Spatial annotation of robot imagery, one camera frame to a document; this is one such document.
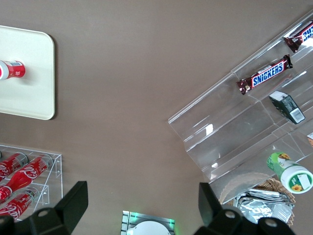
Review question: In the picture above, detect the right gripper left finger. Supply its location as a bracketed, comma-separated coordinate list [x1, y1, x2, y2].
[14, 180, 89, 235]

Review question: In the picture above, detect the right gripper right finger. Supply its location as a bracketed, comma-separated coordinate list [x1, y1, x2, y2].
[193, 182, 260, 235]

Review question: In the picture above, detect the light tan wicker basket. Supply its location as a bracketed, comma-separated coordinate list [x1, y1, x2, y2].
[219, 171, 297, 225]

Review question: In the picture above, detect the beige plastic tray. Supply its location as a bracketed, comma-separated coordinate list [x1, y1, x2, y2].
[0, 25, 55, 120]

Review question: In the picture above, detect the clear acrylic bottle rack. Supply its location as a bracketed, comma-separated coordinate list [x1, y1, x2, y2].
[0, 143, 63, 216]

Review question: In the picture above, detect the silver foil snack bag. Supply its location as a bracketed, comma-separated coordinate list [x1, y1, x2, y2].
[233, 188, 296, 225]

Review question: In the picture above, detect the red cola bottle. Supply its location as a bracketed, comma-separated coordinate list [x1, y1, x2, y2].
[0, 187, 40, 221]
[0, 152, 29, 183]
[0, 154, 53, 204]

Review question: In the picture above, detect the green bottle white cap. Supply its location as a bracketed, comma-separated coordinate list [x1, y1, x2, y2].
[266, 151, 313, 196]

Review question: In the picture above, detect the clear acrylic stepped display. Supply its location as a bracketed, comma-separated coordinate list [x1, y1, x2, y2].
[168, 11, 313, 184]

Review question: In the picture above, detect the small black white box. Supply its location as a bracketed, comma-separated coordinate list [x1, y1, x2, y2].
[268, 90, 306, 125]

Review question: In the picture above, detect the red white yogurt cup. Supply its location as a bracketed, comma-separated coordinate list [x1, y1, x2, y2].
[0, 59, 26, 81]

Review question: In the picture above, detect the brown table cover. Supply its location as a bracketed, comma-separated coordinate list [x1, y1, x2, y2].
[0, 0, 313, 235]

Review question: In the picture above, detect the brown Snickers bar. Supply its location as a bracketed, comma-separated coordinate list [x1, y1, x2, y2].
[283, 21, 313, 53]
[236, 54, 293, 96]

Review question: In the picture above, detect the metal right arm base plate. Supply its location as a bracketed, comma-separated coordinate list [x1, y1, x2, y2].
[121, 210, 176, 235]

